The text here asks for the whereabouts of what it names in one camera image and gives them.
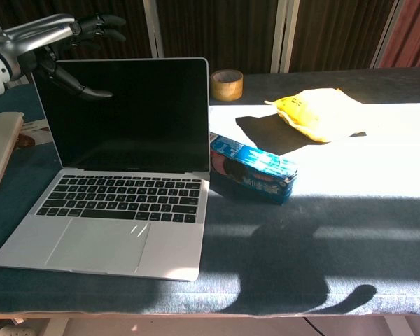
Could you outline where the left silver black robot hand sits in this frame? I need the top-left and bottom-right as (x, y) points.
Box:
(0, 13), (127, 102)

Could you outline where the silver open laptop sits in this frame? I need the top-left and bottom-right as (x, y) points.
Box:
(0, 57), (211, 282)

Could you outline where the printed paper card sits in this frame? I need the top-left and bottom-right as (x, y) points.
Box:
(15, 118), (55, 150)

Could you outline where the beige wooden board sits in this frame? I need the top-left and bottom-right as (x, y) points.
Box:
(0, 111), (25, 195)

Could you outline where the brown packing tape roll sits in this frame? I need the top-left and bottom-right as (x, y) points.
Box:
(210, 69), (244, 102)

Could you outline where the blue cookie box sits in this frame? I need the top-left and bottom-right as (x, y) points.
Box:
(209, 132), (300, 205)

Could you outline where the yellow snack bag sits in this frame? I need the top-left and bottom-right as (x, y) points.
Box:
(264, 87), (367, 144)

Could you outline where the dark blue table cloth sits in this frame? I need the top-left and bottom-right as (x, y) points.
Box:
(0, 66), (420, 316)

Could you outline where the white folding screen frame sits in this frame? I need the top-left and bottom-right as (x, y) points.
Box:
(142, 0), (405, 74)

